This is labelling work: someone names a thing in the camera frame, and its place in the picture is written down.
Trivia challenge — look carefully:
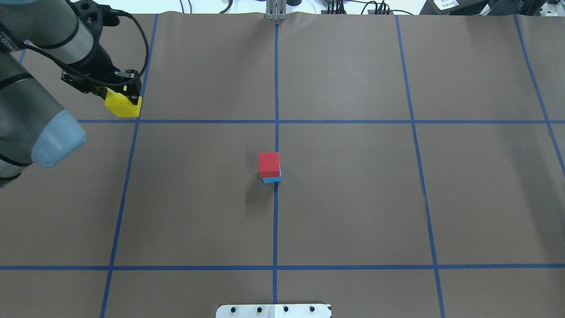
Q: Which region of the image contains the yellow block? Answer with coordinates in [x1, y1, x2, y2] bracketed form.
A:
[104, 89, 143, 117]

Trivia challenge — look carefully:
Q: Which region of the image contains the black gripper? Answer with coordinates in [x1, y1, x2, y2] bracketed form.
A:
[61, 43, 143, 106]

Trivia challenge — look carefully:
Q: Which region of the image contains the blue block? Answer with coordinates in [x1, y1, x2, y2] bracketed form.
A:
[262, 175, 282, 184]

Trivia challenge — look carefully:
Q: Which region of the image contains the red block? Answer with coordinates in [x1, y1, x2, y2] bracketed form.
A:
[258, 152, 281, 179]

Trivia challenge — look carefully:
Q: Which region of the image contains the aluminium frame post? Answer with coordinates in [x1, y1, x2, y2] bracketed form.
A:
[265, 0, 288, 22]

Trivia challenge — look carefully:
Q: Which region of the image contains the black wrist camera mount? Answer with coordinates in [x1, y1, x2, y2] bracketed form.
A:
[69, 0, 121, 27]

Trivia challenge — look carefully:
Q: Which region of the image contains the white camera mast column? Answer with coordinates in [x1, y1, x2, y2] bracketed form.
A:
[215, 303, 332, 318]

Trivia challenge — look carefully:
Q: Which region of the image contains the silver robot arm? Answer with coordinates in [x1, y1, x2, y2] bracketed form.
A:
[0, 0, 149, 187]

